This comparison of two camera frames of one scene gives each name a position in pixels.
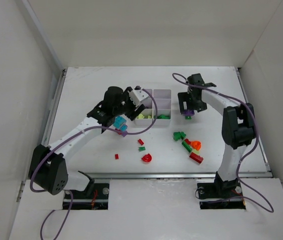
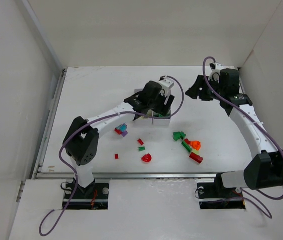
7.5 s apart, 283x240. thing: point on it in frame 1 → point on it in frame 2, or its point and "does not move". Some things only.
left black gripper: (130, 107) → (162, 106)
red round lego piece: (146, 158) does not move
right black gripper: (192, 105) → (204, 90)
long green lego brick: (186, 146) does not move
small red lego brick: (140, 142) does not move
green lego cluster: (178, 135) does not move
